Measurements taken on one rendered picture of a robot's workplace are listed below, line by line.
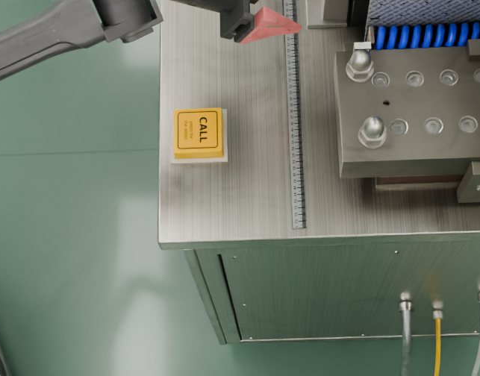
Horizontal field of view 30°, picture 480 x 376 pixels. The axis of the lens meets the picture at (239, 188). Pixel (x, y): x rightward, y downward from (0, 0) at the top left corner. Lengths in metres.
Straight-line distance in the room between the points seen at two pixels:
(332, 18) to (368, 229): 0.33
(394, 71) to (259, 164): 0.24
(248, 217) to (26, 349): 1.06
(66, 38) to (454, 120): 0.50
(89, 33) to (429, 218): 0.53
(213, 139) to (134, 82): 1.12
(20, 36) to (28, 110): 1.35
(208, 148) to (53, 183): 1.08
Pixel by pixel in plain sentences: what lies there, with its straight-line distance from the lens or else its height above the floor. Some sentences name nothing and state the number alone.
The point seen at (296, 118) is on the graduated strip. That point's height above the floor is 0.90.
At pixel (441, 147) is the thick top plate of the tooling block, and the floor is 1.03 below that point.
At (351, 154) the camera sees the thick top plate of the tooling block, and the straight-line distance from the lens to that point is 1.17.
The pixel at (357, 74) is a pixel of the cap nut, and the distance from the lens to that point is 1.19.
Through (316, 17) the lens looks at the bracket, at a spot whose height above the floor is 0.91.
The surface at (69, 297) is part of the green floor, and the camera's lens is 2.23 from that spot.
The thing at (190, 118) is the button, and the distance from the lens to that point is 1.31.
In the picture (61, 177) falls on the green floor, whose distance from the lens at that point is 2.32.
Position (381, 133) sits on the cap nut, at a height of 1.06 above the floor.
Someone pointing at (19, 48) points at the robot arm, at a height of 1.20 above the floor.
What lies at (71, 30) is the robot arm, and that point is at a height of 1.20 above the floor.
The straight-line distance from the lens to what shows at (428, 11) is 1.24.
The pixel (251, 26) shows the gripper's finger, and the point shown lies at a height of 1.12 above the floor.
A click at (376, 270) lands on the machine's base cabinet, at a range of 1.47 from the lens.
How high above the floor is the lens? 2.11
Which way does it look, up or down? 70 degrees down
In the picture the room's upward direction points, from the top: 8 degrees counter-clockwise
